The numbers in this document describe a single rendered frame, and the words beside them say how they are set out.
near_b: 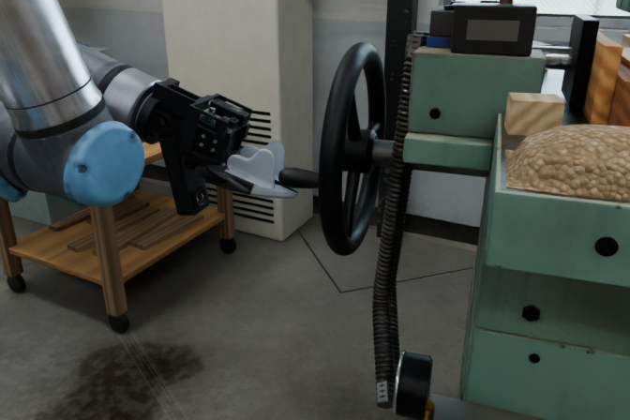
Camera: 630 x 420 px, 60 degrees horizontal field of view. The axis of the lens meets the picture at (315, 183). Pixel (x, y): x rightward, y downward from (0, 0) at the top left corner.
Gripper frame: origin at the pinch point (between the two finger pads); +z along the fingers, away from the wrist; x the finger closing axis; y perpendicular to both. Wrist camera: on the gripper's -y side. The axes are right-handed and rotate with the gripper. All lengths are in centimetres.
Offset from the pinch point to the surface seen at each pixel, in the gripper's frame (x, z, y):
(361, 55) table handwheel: 7.4, 1.2, 17.9
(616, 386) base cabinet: -10.7, 38.6, 2.8
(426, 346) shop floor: 78, 39, -69
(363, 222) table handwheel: 13.3, 9.6, -5.8
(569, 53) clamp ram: 7.3, 22.6, 27.0
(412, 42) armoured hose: 6.2, 6.4, 21.8
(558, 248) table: -21.6, 23.8, 17.4
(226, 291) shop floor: 87, -27, -92
